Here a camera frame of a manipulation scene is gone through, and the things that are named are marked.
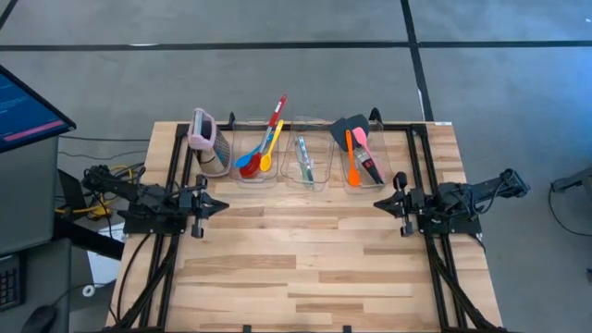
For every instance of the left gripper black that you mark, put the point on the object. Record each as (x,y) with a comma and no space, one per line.
(187,204)

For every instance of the white paper sheet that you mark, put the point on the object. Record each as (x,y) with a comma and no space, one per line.
(106,266)

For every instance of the yellow hand tool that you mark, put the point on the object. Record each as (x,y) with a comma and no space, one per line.
(98,212)

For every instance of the computer monitor blue screen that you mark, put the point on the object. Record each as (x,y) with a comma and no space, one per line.
(28,111)

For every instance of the black computer mouse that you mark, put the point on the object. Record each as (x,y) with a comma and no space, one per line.
(39,319)

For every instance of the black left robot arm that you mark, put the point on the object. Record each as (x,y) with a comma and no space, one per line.
(139,203)

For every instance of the black oval-headed spatula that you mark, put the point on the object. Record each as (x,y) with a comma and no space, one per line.
(358,121)

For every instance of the black keyboard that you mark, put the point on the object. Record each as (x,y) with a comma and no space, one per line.
(8,282)

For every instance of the orange silicone spatula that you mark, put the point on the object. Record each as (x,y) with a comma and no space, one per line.
(353,178)

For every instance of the black aluminium table frame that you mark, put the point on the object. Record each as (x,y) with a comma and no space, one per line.
(427,148)

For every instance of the red spoon steel neck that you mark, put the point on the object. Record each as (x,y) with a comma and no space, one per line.
(250,168)

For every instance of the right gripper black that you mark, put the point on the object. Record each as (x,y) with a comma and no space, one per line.
(414,203)

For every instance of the blue silicone spoon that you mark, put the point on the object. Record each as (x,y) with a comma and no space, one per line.
(242,161)

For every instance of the pink silicone spatula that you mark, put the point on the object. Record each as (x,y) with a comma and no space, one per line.
(360,135)

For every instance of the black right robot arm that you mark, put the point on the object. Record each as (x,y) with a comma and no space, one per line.
(472,196)

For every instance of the yellow silicone spoon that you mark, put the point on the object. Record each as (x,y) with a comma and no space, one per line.
(265,163)

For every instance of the white tape roll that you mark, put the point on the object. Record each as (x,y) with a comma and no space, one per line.
(83,290)

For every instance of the black square-headed spatula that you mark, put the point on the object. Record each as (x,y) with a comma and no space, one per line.
(340,131)

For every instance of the clear plastic bin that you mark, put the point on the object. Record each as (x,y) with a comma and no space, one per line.
(240,139)
(324,152)
(386,152)

